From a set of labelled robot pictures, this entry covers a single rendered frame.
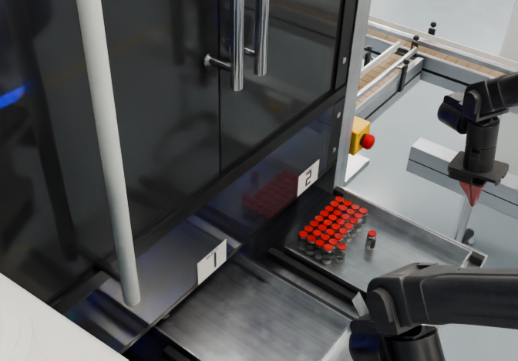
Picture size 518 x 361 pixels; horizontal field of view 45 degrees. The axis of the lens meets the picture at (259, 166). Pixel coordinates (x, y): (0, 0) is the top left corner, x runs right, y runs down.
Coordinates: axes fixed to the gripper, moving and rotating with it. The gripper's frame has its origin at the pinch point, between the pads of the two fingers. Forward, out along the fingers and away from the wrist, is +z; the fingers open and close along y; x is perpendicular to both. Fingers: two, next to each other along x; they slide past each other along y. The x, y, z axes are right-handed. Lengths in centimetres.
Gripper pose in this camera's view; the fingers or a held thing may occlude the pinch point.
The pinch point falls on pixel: (473, 201)
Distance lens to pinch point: 136.4
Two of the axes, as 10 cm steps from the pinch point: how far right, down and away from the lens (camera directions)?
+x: -6.0, 5.0, -6.3
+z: 0.9, 8.2, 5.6
